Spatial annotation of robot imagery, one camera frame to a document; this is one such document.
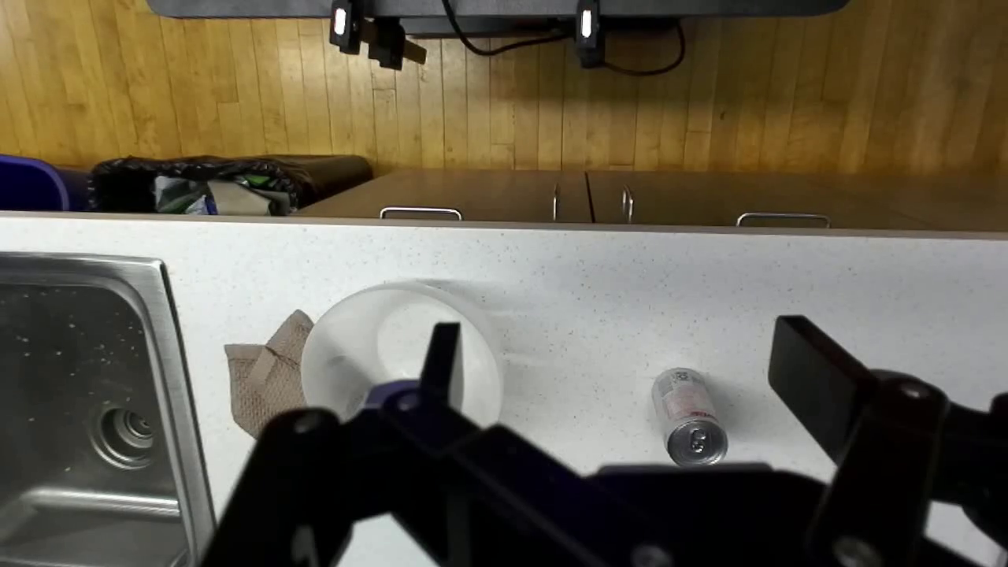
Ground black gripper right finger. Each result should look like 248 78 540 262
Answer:
770 311 1008 567

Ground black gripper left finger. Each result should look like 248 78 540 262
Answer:
203 322 674 567

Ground silver red drink can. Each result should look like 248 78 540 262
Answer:
649 364 732 469

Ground translucent white plastic bowl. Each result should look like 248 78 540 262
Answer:
297 281 508 422

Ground brown folded cloth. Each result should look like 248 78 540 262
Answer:
221 310 318 437

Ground wooden base cabinets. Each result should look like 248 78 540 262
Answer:
297 167 1008 233

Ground black trash bag bin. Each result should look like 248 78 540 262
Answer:
90 153 375 218

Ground stainless steel double sink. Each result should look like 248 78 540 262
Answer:
0 249 219 567

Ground blue plastic bin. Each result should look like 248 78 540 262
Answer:
0 153 77 215

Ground metal drawer handle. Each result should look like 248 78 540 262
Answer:
375 204 468 223
733 207 831 229

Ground black mounted camera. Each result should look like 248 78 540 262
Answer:
574 0 607 73
327 0 365 57

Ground black camera cable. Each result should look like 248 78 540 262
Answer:
439 0 691 78

